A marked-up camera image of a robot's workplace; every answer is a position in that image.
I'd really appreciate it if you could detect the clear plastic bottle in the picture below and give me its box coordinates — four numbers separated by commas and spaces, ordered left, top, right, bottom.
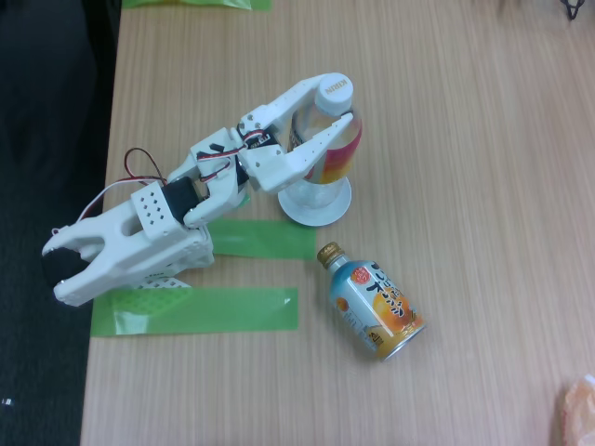
284, 71, 364, 213

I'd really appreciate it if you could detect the orange juice aluminium bottle can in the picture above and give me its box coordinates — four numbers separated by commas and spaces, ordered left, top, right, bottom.
316, 241, 427, 362

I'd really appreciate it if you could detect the small white round plate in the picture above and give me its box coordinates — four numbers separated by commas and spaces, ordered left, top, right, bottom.
277, 175, 353, 229

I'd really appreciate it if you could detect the green tape strip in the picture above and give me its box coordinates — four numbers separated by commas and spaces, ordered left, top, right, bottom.
206, 216, 317, 261
90, 286, 299, 339

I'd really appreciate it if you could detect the green plastic sheet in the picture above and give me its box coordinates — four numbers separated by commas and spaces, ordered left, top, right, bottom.
121, 0, 272, 13

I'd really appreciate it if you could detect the orange plastic bag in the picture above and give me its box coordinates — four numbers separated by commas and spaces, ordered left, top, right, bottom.
555, 374, 595, 446

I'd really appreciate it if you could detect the red black white servo cable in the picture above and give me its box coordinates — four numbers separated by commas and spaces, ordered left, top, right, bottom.
50, 147, 171, 234

